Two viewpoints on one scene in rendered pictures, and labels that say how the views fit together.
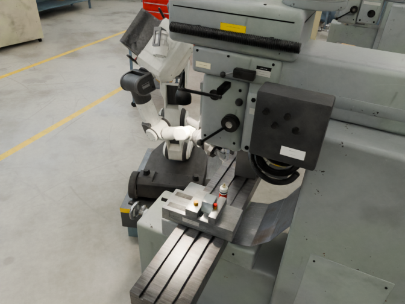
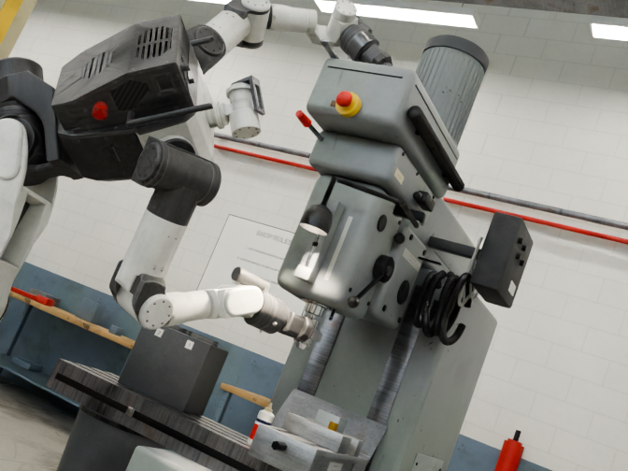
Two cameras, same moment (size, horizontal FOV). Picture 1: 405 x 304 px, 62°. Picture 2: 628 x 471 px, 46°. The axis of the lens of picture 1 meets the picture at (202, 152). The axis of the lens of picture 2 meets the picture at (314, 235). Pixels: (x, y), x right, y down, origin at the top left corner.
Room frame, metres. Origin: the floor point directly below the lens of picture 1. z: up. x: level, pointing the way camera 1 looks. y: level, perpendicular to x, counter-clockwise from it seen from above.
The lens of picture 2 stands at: (1.13, 1.78, 1.11)
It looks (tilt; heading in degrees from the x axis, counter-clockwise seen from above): 11 degrees up; 276
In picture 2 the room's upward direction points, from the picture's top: 22 degrees clockwise
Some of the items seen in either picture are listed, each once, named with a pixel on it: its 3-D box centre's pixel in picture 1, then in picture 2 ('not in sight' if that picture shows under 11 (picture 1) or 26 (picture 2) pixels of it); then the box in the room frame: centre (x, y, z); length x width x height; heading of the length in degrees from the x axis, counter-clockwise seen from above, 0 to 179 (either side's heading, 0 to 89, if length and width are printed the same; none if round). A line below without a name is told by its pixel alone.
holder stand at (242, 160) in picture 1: (250, 152); (175, 364); (1.59, -0.27, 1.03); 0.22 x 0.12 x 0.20; 164
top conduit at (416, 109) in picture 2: (231, 36); (437, 152); (1.13, -0.08, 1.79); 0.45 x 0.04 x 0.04; 67
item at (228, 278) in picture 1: (210, 263); not in sight; (1.28, -0.08, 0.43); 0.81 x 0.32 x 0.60; 67
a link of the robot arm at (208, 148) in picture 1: (210, 143); (280, 320); (1.34, -0.04, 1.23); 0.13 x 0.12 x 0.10; 135
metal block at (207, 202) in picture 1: (209, 203); (328, 426); (1.14, -0.04, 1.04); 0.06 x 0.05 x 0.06; 159
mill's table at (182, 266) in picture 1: (219, 207); (253, 463); (1.28, -0.10, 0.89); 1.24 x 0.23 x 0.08; 157
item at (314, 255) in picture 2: (205, 104); (320, 240); (1.32, 0.00, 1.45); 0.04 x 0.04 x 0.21; 67
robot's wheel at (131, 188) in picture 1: (135, 184); not in sight; (1.88, 0.48, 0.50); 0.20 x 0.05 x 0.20; 175
